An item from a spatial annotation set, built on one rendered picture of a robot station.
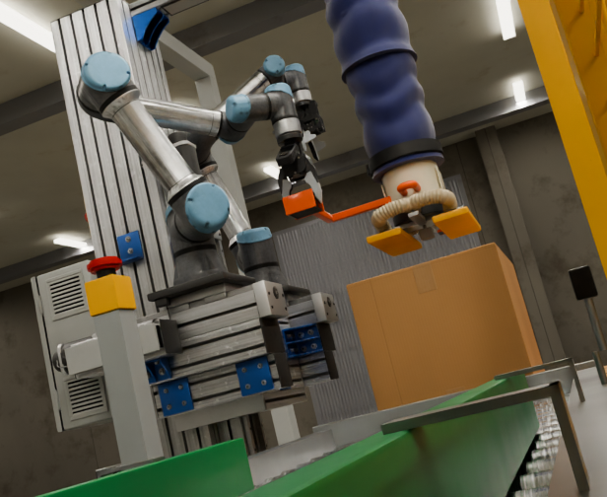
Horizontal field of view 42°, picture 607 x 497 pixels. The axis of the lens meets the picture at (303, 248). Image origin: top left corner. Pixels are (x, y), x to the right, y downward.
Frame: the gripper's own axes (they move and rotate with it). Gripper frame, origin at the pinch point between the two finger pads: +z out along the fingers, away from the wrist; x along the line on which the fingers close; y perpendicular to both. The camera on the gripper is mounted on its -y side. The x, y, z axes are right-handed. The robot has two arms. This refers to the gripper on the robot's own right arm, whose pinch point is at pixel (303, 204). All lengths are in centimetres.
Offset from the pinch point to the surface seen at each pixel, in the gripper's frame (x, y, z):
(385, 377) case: -10, 1, 50
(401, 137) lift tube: -27.9, 18.9, -14.9
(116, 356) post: 26, -66, 34
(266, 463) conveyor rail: 6, -52, 61
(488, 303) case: -40, 0, 38
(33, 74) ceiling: 304, 361, -277
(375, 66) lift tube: -26, 20, -38
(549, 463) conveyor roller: -49, -112, 64
